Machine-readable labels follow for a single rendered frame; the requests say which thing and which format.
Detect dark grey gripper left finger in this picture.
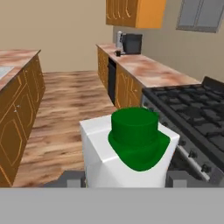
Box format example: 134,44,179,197
43,170,88,188

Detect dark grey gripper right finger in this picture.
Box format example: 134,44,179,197
164,170,212,188

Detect white milk carton green cap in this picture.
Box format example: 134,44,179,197
79,107,180,188

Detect black and silver coffee machine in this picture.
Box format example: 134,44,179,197
115,30,144,56

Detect black gas stove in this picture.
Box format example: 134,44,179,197
141,75,224,187

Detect brown wooden island cupboards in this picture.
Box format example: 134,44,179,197
0,54,46,188

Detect brown wooden base cupboard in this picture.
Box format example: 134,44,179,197
114,64,144,110
96,46,109,91

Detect black dishwasher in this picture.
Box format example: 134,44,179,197
107,56,118,107

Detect grey framed window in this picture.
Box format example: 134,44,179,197
175,0,224,34

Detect silver oven door handle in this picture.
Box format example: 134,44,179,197
175,144,212,182

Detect orange wooden wall cupboards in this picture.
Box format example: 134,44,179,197
105,0,167,30

